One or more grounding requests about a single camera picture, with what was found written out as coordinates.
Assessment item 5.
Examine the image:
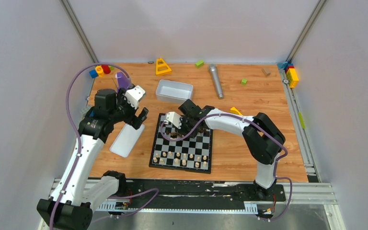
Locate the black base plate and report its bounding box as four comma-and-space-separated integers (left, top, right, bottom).
115, 179, 286, 210

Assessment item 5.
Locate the purple metronome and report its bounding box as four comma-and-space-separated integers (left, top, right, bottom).
115, 72, 133, 90

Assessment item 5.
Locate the green block near wall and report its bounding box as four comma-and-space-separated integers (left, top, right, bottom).
195, 60, 205, 68

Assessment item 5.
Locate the black white chessboard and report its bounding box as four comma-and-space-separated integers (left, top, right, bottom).
149, 124, 213, 174

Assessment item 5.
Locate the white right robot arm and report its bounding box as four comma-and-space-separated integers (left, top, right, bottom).
165, 99, 286, 200

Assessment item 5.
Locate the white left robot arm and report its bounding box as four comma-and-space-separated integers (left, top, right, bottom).
37, 86, 149, 230

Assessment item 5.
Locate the brown wooden block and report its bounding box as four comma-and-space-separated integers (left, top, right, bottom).
262, 68, 271, 77

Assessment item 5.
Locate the stacked coloured blocks right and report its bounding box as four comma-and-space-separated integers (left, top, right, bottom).
277, 62, 299, 88

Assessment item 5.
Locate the yellow curved block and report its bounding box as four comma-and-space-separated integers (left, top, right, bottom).
230, 107, 242, 115

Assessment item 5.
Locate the blue toy block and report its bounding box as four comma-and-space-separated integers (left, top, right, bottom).
89, 69, 99, 79

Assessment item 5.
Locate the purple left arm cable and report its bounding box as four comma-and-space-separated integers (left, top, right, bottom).
49, 63, 159, 230

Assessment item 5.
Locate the yellow cylinder block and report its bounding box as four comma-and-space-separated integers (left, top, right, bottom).
95, 65, 105, 77

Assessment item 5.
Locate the white rectangular box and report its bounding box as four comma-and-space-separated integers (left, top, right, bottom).
155, 80, 194, 104

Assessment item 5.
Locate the yellow triangular toy block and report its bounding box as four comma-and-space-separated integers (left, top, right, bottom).
155, 58, 172, 76

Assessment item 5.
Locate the silver microphone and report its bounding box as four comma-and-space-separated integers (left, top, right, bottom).
208, 64, 224, 99

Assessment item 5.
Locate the red cylinder block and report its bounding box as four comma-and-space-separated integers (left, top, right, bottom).
101, 65, 111, 75

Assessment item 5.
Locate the white box lid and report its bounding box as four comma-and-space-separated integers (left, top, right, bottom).
109, 124, 145, 158

